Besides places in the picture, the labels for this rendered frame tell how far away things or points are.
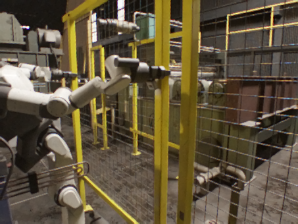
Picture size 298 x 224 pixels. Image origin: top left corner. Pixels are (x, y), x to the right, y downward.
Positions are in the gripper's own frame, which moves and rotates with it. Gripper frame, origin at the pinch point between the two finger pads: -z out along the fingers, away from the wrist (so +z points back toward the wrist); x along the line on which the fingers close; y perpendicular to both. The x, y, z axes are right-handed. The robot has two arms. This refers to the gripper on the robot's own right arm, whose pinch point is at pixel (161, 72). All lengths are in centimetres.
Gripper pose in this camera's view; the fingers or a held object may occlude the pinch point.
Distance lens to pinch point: 94.6
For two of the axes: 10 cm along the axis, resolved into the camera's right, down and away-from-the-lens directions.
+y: 0.0, -9.8, -1.7
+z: -7.6, 1.1, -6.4
